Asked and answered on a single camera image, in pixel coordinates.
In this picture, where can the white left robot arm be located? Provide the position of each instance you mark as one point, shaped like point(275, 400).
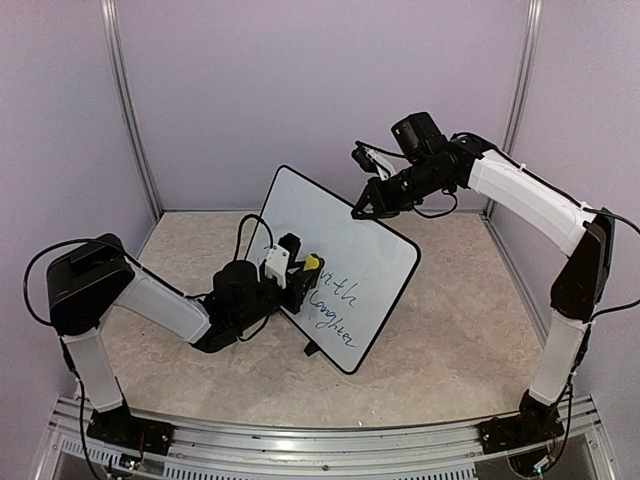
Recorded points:
point(86, 283)

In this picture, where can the yellow black whiteboard eraser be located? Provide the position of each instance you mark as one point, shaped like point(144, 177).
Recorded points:
point(313, 263)

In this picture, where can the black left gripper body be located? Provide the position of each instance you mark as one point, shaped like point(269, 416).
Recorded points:
point(252, 316)

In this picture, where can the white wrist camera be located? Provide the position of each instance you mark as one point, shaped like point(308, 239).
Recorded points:
point(279, 259)
point(372, 161)

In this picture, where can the aluminium corner post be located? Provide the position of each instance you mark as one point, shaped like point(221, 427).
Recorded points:
point(109, 15)
point(524, 74)

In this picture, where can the aluminium corner post left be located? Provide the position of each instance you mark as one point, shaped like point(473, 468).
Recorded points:
point(109, 15)

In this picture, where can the white whiteboard with black frame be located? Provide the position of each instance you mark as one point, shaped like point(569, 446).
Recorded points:
point(367, 267)

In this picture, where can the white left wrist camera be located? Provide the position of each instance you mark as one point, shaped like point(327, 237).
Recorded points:
point(279, 259)

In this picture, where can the aluminium front rail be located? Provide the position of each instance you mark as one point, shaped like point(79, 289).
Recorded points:
point(202, 449)

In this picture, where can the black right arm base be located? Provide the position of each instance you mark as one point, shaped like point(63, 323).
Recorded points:
point(544, 429)

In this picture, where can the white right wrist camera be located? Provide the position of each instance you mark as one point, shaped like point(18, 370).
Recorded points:
point(372, 161)

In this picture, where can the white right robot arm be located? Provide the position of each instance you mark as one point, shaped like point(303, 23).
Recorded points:
point(437, 163)

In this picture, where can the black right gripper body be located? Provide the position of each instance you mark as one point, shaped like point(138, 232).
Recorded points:
point(420, 183)

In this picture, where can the aluminium corner post right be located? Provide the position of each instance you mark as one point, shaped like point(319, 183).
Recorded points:
point(524, 74)

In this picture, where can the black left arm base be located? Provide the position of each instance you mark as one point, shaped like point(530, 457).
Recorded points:
point(119, 427)

